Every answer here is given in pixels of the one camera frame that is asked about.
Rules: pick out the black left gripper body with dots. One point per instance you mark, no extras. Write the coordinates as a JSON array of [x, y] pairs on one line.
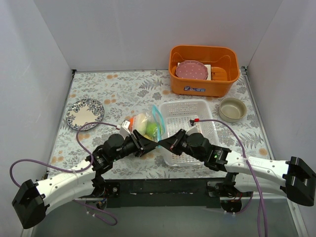
[[138, 143]]

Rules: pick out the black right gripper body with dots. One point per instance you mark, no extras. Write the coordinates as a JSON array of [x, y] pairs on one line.
[[178, 142]]

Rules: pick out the orange tangerine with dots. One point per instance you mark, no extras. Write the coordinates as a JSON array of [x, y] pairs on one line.
[[132, 120]]

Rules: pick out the white radish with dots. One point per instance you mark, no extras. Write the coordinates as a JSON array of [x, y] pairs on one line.
[[140, 123]]

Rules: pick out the green bell pepper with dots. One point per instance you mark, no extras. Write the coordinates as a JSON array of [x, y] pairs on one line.
[[152, 130]]

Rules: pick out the clear zip top bag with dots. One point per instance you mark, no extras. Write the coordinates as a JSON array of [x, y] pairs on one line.
[[155, 116]]

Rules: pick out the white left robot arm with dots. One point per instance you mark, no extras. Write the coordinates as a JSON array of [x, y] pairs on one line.
[[34, 200]]

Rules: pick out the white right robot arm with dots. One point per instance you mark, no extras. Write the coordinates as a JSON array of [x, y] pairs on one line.
[[293, 179]]

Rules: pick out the white plastic basket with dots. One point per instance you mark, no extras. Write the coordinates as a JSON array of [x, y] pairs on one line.
[[177, 115]]

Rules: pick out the floral tablecloth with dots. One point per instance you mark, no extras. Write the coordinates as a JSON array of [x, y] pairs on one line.
[[125, 94]]

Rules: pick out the blue floral plate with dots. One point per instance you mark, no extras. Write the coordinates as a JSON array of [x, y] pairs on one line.
[[84, 111]]

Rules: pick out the beige ceramic bowl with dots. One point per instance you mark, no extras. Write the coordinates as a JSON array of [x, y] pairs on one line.
[[232, 110]]

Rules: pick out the black base bar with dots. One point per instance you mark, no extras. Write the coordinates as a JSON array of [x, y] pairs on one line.
[[208, 192]]

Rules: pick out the orange soap dish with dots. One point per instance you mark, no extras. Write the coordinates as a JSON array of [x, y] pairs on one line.
[[218, 74]]

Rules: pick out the pink dotted plate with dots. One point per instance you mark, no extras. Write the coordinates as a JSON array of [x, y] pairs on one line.
[[191, 69]]

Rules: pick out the orange plastic tub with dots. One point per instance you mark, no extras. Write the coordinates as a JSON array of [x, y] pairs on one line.
[[210, 56]]

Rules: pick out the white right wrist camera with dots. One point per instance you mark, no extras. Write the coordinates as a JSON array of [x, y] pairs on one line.
[[193, 127]]

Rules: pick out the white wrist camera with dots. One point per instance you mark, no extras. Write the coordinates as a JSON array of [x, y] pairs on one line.
[[193, 127], [124, 128]]

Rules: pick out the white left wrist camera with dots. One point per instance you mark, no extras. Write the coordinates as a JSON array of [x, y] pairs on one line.
[[124, 128]]

